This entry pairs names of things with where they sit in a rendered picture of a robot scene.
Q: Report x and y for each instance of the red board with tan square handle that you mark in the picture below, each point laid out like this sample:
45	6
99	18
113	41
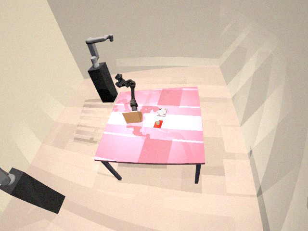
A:
158	123

